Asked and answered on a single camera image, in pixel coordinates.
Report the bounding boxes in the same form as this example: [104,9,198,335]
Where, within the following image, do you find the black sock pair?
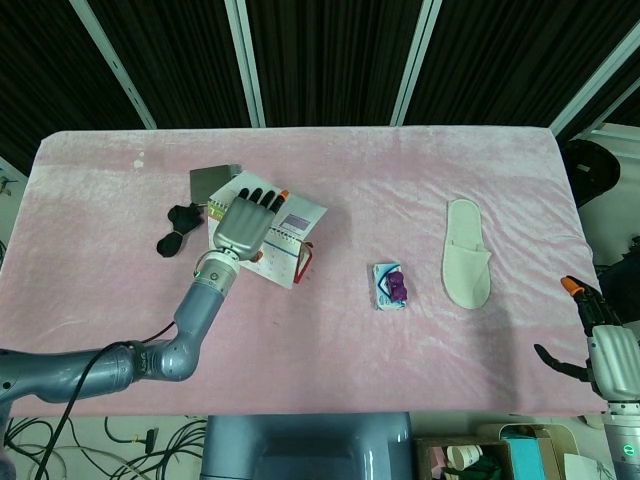
[155,203,207,259]

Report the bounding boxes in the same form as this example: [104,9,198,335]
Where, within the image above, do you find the spiral desk calendar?
[205,170,330,291]

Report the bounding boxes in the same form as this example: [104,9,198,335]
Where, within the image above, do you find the floor cable bundle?
[0,414,209,480]

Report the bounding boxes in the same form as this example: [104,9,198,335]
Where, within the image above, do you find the teal box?
[501,433,549,480]

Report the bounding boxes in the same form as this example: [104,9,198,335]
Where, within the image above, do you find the cardboard box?
[414,436,515,480]

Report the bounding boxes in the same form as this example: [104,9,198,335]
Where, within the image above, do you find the grey digital kitchen scale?
[189,163,242,207]

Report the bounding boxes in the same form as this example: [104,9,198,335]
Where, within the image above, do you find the white hotel slipper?
[440,198,493,310]

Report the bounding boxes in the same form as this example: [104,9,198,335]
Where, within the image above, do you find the blue tissue pack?
[370,261,409,312]

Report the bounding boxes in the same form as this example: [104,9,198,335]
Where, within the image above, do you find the black round stool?
[562,139,622,205]

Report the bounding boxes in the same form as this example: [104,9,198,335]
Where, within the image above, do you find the purple hair clip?
[385,271,410,303]

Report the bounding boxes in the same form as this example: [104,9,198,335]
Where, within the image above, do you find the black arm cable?
[29,321,179,480]

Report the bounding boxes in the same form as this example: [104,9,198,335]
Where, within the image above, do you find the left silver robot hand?
[206,188,290,263]

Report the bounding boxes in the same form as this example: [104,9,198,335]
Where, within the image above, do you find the white paper cup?
[446,444,484,472]

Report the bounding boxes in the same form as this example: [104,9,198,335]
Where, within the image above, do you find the pink plush table cloth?
[0,124,605,417]

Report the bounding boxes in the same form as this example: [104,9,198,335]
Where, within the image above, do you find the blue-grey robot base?
[200,412,414,480]

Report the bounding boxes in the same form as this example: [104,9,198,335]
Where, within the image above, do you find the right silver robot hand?
[533,275,640,403]

